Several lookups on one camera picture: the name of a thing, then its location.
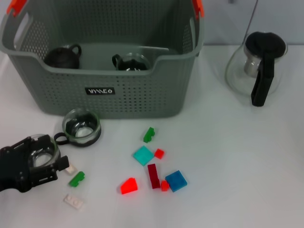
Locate white flat toy plate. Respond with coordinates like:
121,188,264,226
63,193,84,209

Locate dark red long brick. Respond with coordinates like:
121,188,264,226
147,163,161,190

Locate red sloped toy brick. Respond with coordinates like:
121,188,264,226
120,177,138,195

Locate orange basket handle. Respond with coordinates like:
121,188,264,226
6,0,205,20

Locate grey perforated storage basket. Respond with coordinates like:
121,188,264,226
0,0,205,119

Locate blue square toy brick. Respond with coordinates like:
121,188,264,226
165,170,188,192

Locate thin dark wall cable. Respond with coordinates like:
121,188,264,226
246,0,260,36

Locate white toy brick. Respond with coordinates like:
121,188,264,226
64,164,77,175

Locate dark clay teapot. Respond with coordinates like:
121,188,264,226
44,44,83,69

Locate teal square toy brick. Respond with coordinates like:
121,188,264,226
133,145,154,166

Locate glass teapot black handle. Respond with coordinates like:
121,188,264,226
225,31,288,107

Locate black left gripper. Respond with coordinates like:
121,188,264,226
0,134,70,193

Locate green toy brick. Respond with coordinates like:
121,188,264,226
68,171,86,188
143,127,155,143

